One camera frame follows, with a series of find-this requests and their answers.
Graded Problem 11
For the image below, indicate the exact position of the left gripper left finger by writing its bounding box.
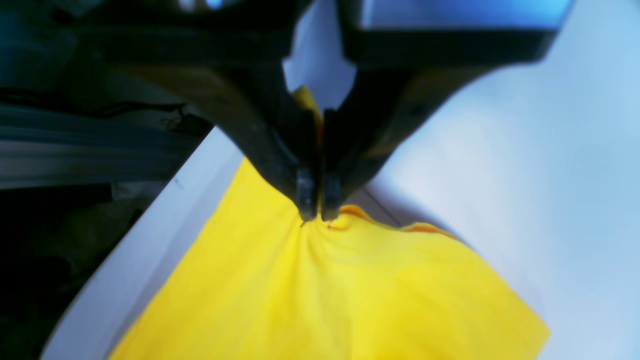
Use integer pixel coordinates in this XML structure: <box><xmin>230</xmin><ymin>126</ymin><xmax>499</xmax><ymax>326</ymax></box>
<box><xmin>69</xmin><ymin>0</ymin><xmax>319</xmax><ymax>221</ymax></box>

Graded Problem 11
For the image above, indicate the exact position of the yellow t-shirt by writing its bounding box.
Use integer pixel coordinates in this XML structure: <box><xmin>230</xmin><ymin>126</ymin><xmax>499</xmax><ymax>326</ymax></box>
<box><xmin>107</xmin><ymin>85</ymin><xmax>551</xmax><ymax>360</ymax></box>

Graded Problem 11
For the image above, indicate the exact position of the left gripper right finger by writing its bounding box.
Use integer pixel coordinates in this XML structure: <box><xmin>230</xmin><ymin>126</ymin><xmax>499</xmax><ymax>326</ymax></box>
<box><xmin>320</xmin><ymin>0</ymin><xmax>573</xmax><ymax>221</ymax></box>

